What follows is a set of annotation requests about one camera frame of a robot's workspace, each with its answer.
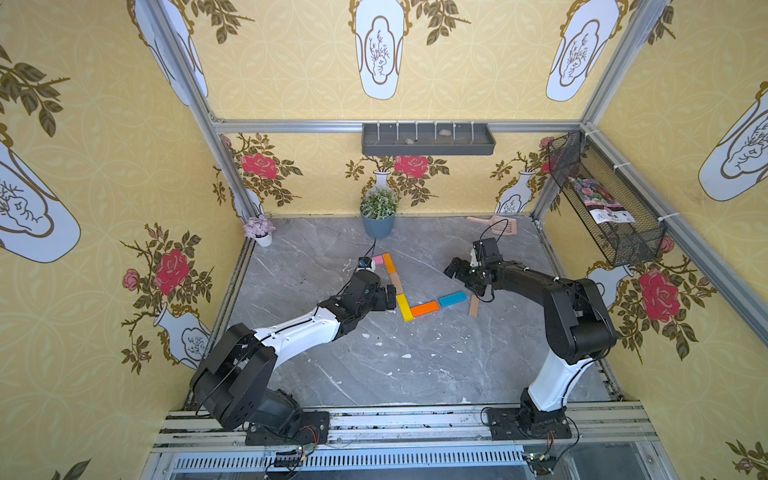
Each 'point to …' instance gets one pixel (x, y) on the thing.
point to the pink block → (378, 260)
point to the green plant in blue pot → (378, 212)
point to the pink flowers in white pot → (261, 229)
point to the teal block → (452, 299)
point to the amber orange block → (390, 266)
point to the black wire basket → (574, 155)
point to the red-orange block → (424, 308)
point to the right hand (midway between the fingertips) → (452, 276)
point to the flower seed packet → (603, 207)
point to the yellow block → (406, 310)
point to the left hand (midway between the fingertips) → (387, 290)
